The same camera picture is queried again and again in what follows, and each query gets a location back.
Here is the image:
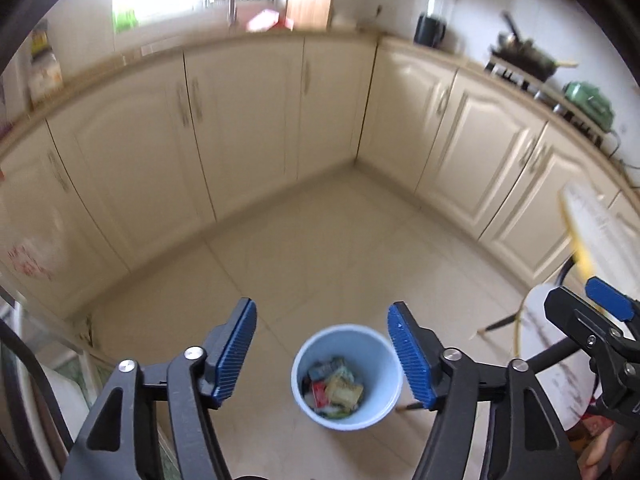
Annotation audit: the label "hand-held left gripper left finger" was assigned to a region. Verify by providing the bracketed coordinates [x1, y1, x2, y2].
[60, 297, 258, 480]

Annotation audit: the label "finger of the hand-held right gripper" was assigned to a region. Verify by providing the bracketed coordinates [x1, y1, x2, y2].
[544, 286, 640, 411]
[585, 276, 640, 346]

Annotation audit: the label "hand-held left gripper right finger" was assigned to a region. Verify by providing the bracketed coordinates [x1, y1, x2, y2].
[387, 301, 581, 480]

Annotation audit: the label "light blue plastic bucket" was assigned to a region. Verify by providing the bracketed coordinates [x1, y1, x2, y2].
[291, 325, 404, 432]

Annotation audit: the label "yellow edged packet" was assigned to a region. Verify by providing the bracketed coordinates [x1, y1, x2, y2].
[559, 180, 640, 286]

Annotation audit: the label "person's right hand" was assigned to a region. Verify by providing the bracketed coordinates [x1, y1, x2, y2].
[582, 425, 618, 480]

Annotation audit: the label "white stool with black legs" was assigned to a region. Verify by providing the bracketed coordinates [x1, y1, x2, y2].
[395, 255, 616, 433]

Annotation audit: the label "grey blue packet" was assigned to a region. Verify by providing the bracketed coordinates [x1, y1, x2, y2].
[307, 357, 346, 381]

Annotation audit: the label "sliding glass door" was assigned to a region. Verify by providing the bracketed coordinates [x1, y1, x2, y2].
[0, 285, 176, 480]

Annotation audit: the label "green pot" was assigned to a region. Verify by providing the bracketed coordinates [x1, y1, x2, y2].
[563, 81, 616, 131]

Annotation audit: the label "gas stove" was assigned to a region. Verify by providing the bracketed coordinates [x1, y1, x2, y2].
[485, 55, 608, 143]

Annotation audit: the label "clear bag red print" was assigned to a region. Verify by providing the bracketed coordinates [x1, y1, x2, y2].
[0, 200, 66, 286]

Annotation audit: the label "cream kitchen cabinets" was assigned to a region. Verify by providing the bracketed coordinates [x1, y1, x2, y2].
[0, 30, 640, 321]

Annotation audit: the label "dark metal wok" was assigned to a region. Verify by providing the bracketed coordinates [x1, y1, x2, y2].
[492, 10, 578, 81]

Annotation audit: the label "pink packet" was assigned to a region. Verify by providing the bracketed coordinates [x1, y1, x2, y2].
[246, 9, 296, 32]

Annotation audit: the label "green packet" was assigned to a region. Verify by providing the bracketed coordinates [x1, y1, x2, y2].
[112, 10, 140, 33]

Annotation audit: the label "wooden cutting board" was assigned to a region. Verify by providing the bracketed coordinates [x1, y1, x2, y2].
[286, 0, 335, 31]

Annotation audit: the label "black power cord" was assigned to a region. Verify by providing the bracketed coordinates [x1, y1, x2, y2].
[602, 125, 626, 158]

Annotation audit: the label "thick black cable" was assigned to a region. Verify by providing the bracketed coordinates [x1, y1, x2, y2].
[0, 332, 76, 451]

